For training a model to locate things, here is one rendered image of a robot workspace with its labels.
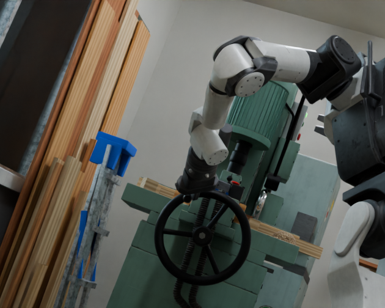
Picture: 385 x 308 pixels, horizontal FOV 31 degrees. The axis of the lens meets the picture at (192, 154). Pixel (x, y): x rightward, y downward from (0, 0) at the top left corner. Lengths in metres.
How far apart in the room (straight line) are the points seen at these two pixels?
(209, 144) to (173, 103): 3.24
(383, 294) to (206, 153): 0.55
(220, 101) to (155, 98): 3.40
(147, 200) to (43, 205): 1.35
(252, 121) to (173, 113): 2.63
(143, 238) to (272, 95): 0.67
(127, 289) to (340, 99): 0.92
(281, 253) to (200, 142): 0.60
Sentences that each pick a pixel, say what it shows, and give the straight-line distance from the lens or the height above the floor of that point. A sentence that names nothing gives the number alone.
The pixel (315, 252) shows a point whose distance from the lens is 2.43.
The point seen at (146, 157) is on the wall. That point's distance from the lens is 4.97.
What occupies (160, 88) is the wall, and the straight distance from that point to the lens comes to 5.09.
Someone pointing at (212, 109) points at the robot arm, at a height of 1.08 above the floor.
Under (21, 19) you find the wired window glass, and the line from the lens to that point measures 3.57.
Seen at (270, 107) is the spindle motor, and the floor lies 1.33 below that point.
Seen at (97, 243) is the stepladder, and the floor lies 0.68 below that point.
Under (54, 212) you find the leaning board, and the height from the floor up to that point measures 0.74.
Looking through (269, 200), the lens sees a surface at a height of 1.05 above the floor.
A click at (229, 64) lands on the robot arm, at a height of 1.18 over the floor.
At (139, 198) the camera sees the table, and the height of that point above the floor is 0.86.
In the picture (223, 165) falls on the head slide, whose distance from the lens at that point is 2.55.
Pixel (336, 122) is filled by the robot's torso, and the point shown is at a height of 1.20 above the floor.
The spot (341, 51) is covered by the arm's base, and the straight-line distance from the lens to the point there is 1.81.
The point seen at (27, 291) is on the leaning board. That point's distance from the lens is 3.64.
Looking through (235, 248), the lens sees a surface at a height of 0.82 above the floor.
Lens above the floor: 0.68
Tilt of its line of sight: 10 degrees up
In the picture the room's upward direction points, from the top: 21 degrees clockwise
